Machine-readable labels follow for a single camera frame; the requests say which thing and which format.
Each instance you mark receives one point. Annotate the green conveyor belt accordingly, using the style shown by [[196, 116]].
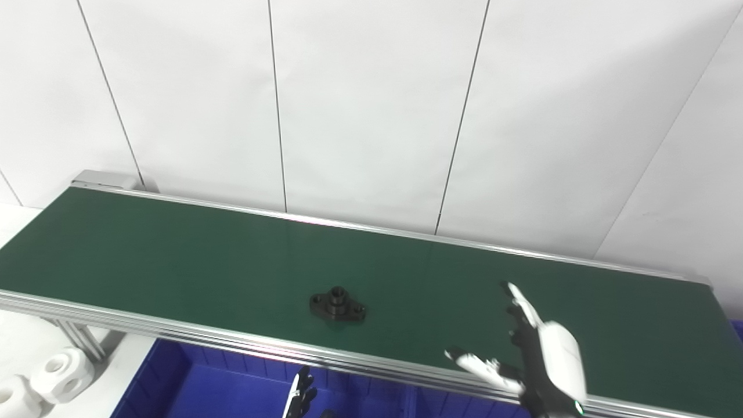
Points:
[[191, 337], [232, 255]]

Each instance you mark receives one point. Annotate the white plastic part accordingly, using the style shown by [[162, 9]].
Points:
[[61, 374], [17, 400]]

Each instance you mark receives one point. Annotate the aluminum conveyor leg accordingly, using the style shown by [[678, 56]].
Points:
[[81, 339]]

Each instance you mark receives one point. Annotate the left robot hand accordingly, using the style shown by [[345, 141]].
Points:
[[299, 397]]

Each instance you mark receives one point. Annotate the black flange part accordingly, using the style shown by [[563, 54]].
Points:
[[338, 305]]

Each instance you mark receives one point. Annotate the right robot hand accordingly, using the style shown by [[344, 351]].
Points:
[[557, 366]]

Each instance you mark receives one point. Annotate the blue plastic bin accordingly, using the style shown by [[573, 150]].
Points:
[[220, 389], [458, 405], [739, 331]]

